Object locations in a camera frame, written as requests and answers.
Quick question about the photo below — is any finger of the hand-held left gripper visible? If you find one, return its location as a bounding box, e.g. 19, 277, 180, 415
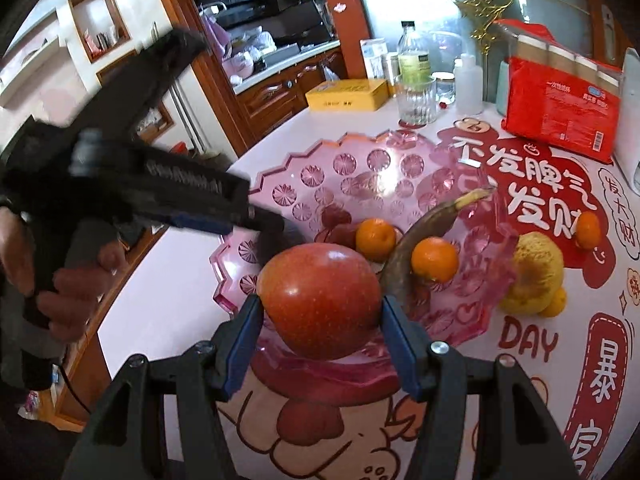
150, 207, 286, 236
99, 28, 207, 147

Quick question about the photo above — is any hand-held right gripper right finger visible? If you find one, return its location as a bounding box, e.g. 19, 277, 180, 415
381, 294, 573, 480

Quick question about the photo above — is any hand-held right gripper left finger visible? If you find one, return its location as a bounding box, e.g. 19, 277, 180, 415
60, 294, 265, 480

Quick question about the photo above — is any red apple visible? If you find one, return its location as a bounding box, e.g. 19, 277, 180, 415
257, 242, 383, 361

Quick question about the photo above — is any pink plastic fruit bowl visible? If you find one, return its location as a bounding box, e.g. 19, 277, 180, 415
212, 129, 521, 403

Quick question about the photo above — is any red lychee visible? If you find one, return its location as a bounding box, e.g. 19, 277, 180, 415
327, 225, 358, 250
320, 205, 353, 228

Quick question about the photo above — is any overripe brown banana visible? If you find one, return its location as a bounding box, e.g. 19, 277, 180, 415
380, 187, 496, 306

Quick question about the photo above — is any person's left forearm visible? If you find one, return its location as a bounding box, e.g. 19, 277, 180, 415
0, 282, 68, 393

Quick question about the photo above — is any person's left hand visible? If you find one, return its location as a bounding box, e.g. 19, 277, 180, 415
0, 207, 123, 343

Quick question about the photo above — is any pink plastic bag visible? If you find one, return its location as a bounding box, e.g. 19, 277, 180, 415
200, 2, 233, 61

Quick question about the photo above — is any pink pot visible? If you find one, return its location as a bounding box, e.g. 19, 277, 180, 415
222, 52, 257, 86

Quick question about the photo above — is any wooden kitchen base cabinet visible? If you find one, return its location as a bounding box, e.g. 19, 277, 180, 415
232, 45, 351, 156

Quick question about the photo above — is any small yellow citrus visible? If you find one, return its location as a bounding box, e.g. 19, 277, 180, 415
539, 286, 567, 318

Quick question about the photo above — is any yellow pear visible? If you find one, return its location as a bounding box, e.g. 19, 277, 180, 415
500, 232, 565, 316

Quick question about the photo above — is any yellow tin box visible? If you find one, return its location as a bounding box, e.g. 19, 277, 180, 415
305, 78, 390, 112

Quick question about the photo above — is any small white box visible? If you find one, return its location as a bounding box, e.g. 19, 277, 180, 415
361, 38, 388, 81

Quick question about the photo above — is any small orange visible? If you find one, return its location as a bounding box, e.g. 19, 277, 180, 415
575, 211, 602, 250

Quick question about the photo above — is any clear glass cup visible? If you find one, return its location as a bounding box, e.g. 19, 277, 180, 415
397, 76, 438, 127

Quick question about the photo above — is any person's dark clothing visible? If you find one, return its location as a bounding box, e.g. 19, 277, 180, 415
0, 385, 86, 480

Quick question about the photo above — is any clear glass bottle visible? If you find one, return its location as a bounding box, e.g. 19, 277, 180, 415
397, 21, 436, 96

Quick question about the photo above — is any small glass jar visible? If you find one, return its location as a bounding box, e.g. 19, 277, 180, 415
432, 72, 457, 107

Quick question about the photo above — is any white squeeze bottle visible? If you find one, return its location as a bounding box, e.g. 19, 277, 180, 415
454, 53, 485, 116

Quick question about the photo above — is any red paper cup package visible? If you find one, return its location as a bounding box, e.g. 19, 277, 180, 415
500, 19, 626, 165

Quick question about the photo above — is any white rice dispenser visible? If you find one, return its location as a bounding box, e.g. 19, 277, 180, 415
612, 47, 640, 196

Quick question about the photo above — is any large wall niche shelf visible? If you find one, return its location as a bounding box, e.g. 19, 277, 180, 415
95, 50, 176, 142

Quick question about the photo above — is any small wall niche shelf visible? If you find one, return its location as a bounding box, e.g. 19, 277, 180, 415
67, 0, 132, 63

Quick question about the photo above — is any black cable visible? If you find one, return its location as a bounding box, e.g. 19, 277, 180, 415
54, 360, 98, 418

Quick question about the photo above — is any metal door handle plate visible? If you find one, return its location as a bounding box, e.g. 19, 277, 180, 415
600, 7, 618, 66

